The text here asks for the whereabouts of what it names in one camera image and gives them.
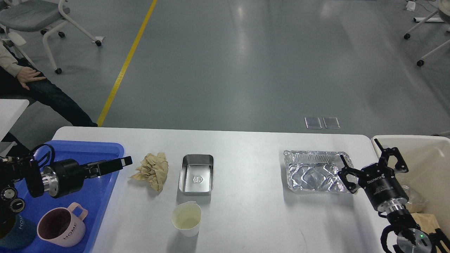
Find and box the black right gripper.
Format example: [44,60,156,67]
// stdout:
[337,139,409,212]

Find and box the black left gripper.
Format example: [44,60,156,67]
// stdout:
[42,156,133,198]

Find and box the pink HOME mug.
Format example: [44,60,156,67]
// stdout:
[37,202,89,248]

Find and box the rectangular metal tin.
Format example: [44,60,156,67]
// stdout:
[179,154,214,196]

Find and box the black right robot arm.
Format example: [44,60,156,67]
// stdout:
[337,139,450,253]

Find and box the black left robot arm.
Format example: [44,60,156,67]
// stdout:
[1,140,133,223]

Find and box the person's hand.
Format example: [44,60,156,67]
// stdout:
[16,67,46,91]

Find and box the beige plastic bin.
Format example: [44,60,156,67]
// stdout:
[374,135,450,235]

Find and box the crumpled brown paper napkin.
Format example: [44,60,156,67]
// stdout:
[130,152,169,192]

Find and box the brown paper bag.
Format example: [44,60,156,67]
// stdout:
[411,213,440,234]

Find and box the aluminium foil tray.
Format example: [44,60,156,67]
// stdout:
[283,150,353,193]

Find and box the clear floor marker right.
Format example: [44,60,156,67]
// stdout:
[322,117,341,129]

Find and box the dark teal HOME mug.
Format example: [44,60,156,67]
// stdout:
[0,214,37,250]

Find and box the white paper cup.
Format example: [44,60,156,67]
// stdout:
[171,201,201,237]

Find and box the white side table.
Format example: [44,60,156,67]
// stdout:
[0,99,29,140]

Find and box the seated person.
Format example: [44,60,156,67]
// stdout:
[0,35,99,127]

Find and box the white chair base right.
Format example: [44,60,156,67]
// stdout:
[404,0,450,67]

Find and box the grey office chair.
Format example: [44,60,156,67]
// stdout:
[0,0,104,74]

